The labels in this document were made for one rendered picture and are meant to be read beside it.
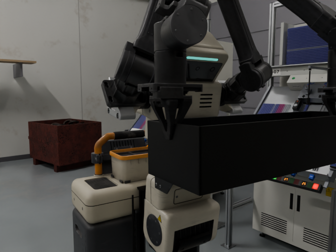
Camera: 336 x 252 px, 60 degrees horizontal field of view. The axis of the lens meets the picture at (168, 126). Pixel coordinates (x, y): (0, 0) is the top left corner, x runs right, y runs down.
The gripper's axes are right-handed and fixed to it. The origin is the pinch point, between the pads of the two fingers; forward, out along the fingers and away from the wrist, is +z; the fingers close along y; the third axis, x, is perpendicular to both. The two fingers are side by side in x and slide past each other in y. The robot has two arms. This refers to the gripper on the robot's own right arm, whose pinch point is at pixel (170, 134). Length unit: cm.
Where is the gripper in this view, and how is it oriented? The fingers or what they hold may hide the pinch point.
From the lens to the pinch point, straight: 53.1
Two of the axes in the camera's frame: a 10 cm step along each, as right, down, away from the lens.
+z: 0.0, 10.0, 0.9
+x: -5.4, -0.8, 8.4
